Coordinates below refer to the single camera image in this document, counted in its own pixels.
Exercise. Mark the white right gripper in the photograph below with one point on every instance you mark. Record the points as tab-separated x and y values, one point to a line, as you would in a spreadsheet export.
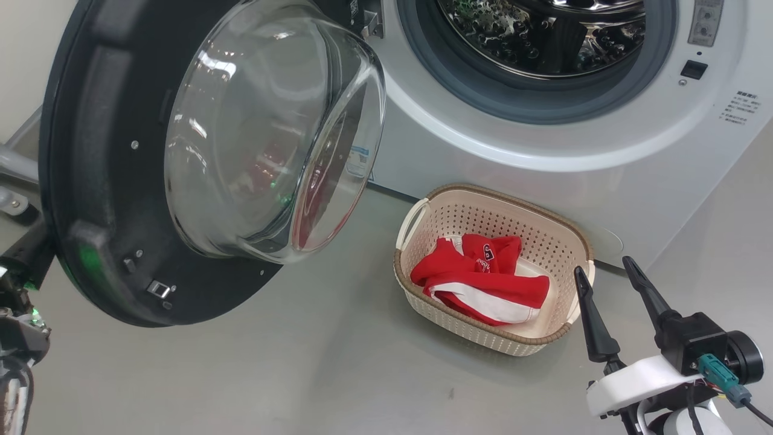
634	383

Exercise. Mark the red garment with white trim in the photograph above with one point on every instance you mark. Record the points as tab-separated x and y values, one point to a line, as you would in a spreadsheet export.
519	290

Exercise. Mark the dark round washing machine door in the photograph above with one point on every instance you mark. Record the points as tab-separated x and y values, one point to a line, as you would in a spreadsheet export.
90	181

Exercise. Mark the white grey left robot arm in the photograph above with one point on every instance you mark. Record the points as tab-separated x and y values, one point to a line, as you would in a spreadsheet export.
18	338

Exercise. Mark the cream perforated laundry basket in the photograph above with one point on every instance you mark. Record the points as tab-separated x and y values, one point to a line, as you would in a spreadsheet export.
543	241

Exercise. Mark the white front-load washing machine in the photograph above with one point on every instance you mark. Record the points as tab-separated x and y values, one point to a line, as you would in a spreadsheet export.
543	151

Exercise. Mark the blue energy label sticker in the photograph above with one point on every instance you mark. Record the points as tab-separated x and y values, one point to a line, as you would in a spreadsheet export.
357	160

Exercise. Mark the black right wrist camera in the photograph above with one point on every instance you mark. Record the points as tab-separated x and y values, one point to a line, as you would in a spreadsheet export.
694	341

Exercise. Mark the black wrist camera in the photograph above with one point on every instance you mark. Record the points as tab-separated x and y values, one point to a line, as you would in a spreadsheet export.
30	257
694	341

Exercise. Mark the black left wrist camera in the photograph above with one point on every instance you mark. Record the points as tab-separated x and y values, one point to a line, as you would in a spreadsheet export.
30	257

